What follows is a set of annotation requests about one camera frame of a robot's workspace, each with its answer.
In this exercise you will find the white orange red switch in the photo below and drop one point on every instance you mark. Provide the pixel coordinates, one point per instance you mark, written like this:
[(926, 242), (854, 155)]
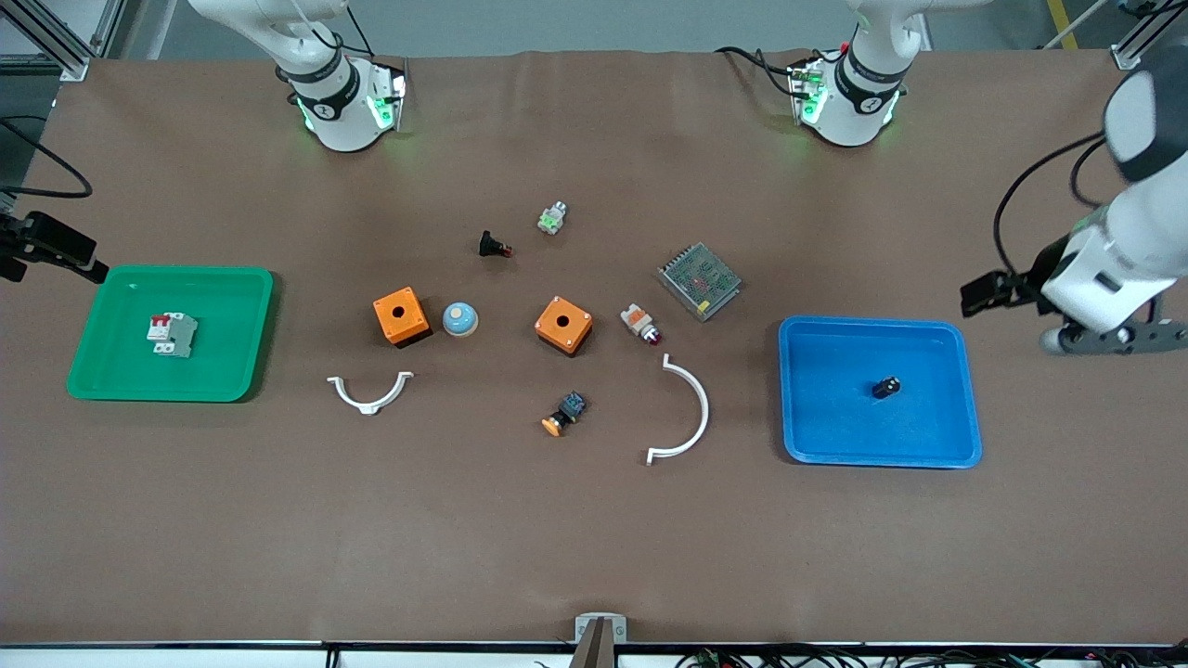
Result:
[(637, 320)]

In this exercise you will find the green plastic tray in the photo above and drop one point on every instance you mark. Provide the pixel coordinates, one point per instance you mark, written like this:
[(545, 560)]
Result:
[(111, 371)]

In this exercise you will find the orange black push button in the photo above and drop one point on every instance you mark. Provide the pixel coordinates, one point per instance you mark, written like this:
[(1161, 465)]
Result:
[(571, 406)]

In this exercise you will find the green white push button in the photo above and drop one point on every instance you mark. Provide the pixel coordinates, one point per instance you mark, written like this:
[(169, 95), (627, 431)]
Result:
[(551, 221)]

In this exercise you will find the grey red circuit breaker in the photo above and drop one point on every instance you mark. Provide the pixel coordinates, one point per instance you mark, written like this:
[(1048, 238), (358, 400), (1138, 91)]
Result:
[(176, 336)]

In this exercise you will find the small black knob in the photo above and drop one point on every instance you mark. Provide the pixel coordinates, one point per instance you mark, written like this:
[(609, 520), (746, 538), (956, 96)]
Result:
[(885, 388)]

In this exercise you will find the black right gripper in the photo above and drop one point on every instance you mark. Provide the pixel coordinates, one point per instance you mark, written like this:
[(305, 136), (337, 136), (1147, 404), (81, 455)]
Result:
[(45, 237)]

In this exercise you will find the light blue dome button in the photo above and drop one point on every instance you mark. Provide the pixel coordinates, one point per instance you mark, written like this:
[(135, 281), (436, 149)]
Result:
[(459, 320)]

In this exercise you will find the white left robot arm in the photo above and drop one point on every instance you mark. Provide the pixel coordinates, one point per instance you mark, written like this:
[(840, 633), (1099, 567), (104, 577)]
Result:
[(1146, 232)]

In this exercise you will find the large white curved bracket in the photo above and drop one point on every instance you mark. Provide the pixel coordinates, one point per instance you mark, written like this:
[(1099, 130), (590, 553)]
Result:
[(703, 408)]

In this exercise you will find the blue plastic tray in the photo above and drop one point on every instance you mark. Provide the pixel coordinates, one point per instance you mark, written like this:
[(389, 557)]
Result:
[(835, 417)]

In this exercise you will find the orange button box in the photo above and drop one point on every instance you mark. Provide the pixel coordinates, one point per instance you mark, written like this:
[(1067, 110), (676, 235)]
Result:
[(575, 329), (415, 315)]

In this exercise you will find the black red push button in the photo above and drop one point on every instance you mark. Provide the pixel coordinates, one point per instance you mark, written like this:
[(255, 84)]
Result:
[(489, 244)]

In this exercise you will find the arm base box green light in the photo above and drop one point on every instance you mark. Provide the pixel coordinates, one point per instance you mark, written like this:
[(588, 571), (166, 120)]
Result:
[(390, 102), (807, 93)]

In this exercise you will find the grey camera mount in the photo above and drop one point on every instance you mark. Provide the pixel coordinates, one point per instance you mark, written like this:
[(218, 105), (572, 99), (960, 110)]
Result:
[(600, 640)]

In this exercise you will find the small white curved bracket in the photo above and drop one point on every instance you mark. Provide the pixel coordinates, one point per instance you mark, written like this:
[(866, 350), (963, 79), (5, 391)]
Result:
[(369, 406)]

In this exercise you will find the brown table mat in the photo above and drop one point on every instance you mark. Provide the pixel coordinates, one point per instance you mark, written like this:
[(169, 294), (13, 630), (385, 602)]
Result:
[(594, 538)]

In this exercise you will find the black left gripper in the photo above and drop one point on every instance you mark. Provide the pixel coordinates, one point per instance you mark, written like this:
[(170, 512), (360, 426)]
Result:
[(1046, 271)]

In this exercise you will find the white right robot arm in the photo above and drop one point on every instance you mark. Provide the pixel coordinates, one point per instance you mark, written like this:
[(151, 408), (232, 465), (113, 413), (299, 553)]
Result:
[(339, 111)]

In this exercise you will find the aluminium frame profile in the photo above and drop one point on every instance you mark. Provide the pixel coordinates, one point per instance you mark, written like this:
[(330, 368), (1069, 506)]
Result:
[(1128, 51), (70, 60)]

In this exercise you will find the metal mesh power supply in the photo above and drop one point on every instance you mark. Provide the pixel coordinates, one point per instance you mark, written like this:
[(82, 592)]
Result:
[(701, 278)]

